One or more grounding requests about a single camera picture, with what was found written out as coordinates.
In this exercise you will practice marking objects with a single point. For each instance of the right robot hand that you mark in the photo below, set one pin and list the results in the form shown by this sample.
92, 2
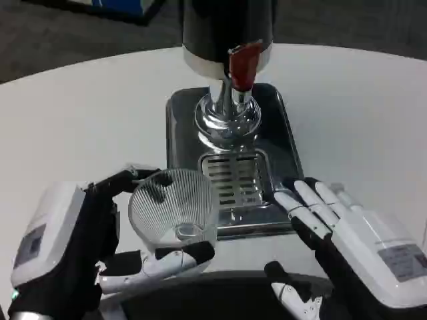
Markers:
353, 253

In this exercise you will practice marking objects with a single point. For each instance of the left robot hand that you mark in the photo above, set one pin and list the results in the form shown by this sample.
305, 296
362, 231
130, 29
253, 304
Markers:
66, 240

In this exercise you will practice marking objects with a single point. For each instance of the clear ribbed glass cup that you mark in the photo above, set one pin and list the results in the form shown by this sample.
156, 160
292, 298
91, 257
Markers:
173, 206

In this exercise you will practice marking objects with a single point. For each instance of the silver left robot forearm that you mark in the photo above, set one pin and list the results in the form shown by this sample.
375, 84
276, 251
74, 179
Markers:
23, 316

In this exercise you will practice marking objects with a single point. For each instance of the slotted steel drip grid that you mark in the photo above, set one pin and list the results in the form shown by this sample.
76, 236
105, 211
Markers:
233, 180

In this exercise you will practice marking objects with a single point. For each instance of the black robot torso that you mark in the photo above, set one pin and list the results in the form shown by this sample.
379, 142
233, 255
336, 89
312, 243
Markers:
207, 296

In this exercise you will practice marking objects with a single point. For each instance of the steel drip tray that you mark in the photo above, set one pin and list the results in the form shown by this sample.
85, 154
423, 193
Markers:
183, 133

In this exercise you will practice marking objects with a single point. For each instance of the blue black-framed board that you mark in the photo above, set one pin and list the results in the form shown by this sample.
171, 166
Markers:
110, 6

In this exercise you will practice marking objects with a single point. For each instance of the black drink dispenser chrome stand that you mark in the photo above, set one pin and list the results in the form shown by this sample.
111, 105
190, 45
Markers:
213, 33

